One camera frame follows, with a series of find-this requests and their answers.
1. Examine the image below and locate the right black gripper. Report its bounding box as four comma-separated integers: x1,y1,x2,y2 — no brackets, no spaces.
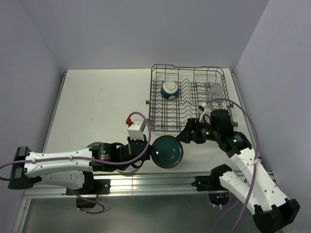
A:
175,117,221,143

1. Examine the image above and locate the teal ceramic plate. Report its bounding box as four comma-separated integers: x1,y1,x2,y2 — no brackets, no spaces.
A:
151,135,184,169

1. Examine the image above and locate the teal white ceramic bowl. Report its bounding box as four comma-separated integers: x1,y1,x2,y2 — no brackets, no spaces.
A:
160,81,179,100

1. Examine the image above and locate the clear glass tumbler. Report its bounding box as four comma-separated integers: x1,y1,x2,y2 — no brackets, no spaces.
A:
207,83,224,99

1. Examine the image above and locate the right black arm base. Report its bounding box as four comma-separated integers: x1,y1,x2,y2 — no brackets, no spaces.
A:
191,175,231,208

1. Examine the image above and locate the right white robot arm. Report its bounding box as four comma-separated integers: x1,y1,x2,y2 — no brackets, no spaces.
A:
176,110,300,233

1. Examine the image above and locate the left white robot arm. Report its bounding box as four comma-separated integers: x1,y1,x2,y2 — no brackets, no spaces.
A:
8,138,153,194

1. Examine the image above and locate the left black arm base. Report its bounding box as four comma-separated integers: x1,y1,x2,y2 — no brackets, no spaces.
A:
65,179,111,215

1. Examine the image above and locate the beige ceramic plate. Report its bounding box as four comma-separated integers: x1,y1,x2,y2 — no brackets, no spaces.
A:
86,142,102,148

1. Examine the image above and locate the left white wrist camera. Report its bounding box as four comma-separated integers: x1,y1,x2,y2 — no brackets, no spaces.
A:
125,118,146,140

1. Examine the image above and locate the aluminium mounting rail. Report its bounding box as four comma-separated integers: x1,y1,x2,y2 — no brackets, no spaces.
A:
23,169,279,199

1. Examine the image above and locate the grey wire dish rack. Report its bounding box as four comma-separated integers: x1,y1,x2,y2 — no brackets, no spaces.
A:
146,64,234,133

